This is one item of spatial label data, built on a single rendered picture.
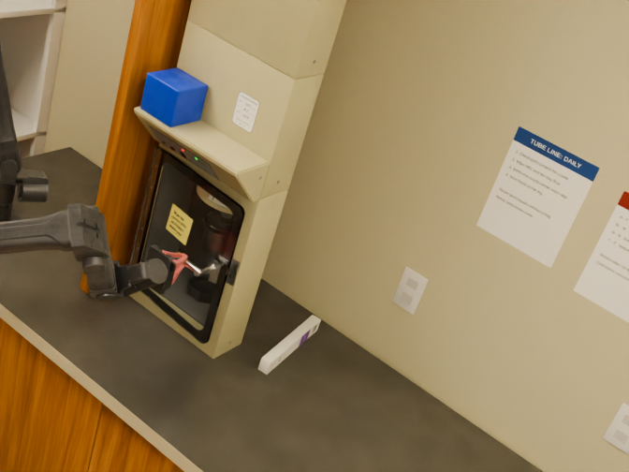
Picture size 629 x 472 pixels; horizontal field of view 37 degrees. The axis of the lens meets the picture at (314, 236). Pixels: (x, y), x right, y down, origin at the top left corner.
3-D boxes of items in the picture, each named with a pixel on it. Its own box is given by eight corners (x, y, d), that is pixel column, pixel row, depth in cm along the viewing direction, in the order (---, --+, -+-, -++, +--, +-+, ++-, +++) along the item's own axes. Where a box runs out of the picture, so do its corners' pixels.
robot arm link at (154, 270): (88, 260, 204) (92, 299, 202) (120, 247, 197) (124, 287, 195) (133, 263, 213) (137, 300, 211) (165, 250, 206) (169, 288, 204)
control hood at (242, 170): (159, 136, 226) (168, 98, 221) (260, 200, 213) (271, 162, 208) (124, 145, 217) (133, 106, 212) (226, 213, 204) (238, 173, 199)
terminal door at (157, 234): (130, 279, 245) (160, 145, 226) (207, 346, 231) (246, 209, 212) (127, 280, 245) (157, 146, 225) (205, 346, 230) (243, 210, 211)
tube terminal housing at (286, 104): (189, 266, 268) (255, 10, 231) (274, 326, 255) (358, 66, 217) (124, 292, 248) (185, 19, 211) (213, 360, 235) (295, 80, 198)
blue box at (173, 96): (169, 101, 220) (178, 66, 215) (200, 121, 216) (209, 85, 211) (138, 108, 212) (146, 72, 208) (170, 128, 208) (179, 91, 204)
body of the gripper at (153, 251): (175, 257, 213) (153, 266, 207) (167, 293, 218) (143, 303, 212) (155, 243, 215) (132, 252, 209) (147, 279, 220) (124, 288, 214)
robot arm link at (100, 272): (70, 207, 165) (76, 267, 163) (103, 204, 166) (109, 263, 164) (87, 260, 207) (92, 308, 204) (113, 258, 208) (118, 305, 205)
